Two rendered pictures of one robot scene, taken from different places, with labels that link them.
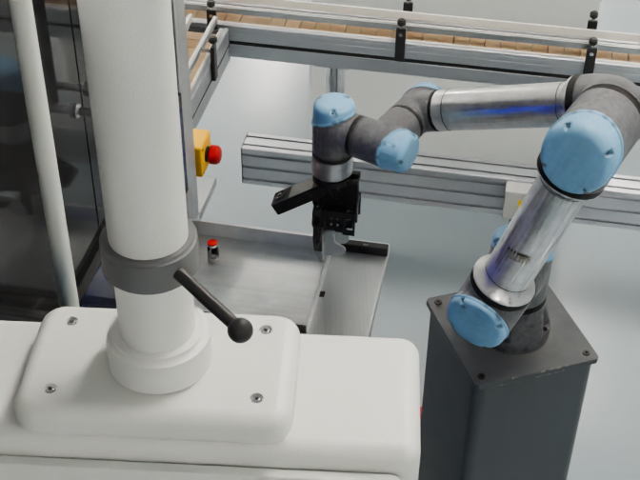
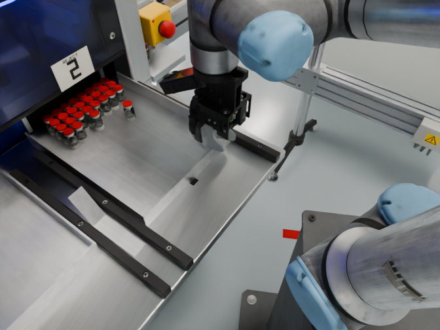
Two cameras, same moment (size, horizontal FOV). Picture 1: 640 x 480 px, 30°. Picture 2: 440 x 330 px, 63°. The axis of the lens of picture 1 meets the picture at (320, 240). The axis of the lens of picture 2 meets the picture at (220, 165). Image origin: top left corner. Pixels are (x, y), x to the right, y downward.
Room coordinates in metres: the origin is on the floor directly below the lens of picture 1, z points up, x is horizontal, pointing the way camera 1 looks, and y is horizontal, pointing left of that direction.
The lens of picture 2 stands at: (1.36, -0.23, 1.44)
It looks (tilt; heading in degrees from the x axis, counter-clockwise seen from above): 51 degrees down; 26
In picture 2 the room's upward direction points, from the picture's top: straight up
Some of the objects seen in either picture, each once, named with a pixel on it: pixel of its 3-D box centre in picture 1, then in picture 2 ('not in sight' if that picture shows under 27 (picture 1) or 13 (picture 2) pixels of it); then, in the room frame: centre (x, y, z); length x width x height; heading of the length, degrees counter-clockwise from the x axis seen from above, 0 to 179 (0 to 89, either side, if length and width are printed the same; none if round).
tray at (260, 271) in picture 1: (232, 274); (129, 137); (1.74, 0.17, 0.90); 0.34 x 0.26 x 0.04; 79
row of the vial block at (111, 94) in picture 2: not in sight; (93, 113); (1.76, 0.27, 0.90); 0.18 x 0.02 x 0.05; 169
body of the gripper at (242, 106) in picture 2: (335, 199); (219, 95); (1.78, -0.03, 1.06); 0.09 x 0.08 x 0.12; 80
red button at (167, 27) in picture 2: (211, 154); (165, 29); (2.01, 0.22, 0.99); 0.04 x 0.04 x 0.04; 80
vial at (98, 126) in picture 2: not in sight; (96, 120); (1.75, 0.25, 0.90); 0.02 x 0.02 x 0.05
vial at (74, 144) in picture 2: not in sight; (71, 139); (1.68, 0.27, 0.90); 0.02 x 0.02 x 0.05
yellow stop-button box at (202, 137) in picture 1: (190, 151); (152, 23); (2.02, 0.27, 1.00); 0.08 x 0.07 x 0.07; 80
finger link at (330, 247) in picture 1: (330, 249); (212, 142); (1.76, -0.02, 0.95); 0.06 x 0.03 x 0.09; 80
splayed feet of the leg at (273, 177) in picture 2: not in sight; (294, 143); (2.68, -0.03, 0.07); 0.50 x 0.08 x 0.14; 170
